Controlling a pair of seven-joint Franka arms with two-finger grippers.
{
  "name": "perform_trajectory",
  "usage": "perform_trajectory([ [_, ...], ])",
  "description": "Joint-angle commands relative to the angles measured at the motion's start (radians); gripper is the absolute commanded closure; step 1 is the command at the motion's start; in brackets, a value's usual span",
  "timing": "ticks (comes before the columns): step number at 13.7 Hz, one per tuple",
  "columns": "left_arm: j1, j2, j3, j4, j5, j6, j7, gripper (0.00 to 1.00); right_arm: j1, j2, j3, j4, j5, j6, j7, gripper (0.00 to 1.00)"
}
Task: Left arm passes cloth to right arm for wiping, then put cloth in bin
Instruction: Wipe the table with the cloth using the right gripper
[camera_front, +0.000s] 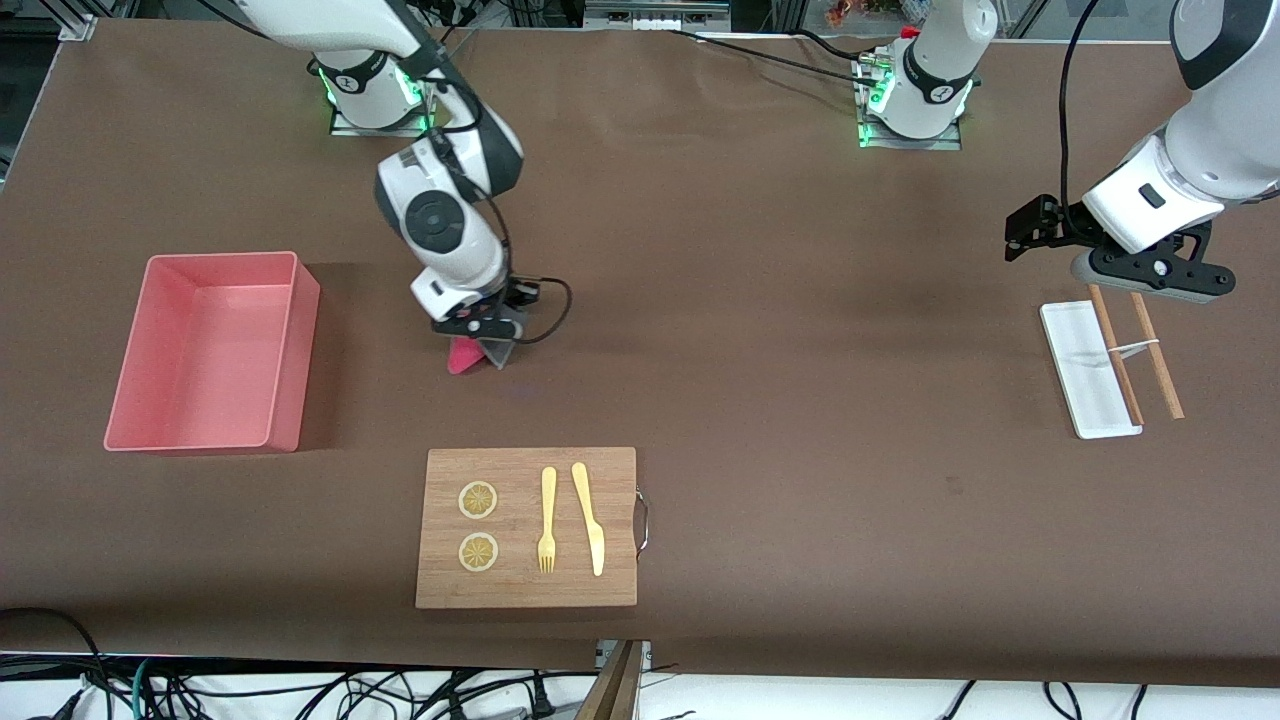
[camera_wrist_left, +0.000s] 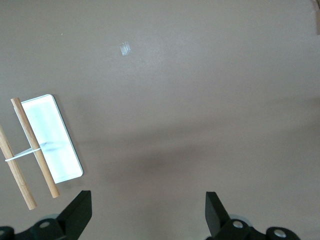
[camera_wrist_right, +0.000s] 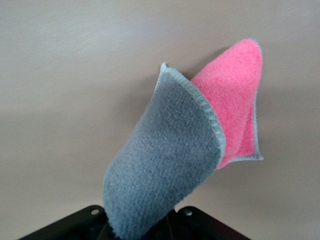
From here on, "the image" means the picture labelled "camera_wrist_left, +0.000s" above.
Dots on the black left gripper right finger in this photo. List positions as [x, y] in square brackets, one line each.
[217, 220]

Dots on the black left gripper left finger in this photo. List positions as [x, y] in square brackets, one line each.
[75, 215]

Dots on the wooden rack rod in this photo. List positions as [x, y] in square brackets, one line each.
[17, 175]
[30, 130]

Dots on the white rectangular tray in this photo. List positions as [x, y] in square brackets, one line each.
[52, 130]

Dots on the brown table cover sheet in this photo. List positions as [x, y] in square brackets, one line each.
[175, 100]

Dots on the clear tape piece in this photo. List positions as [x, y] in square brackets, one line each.
[125, 48]

